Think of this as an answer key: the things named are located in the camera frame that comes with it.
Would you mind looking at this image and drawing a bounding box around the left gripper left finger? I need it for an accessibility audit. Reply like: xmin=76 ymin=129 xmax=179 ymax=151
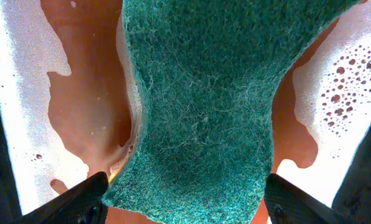
xmin=14 ymin=172 xmax=108 ymax=224

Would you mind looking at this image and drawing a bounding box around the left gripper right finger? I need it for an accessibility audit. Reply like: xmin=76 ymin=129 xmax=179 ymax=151
xmin=264 ymin=174 xmax=354 ymax=224

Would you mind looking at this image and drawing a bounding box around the green and yellow sponge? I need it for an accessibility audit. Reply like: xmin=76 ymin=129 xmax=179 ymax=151
xmin=102 ymin=0 xmax=354 ymax=223

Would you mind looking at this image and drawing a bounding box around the rectangular tray with red water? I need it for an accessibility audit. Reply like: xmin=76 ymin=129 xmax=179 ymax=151
xmin=0 ymin=1 xmax=371 ymax=223

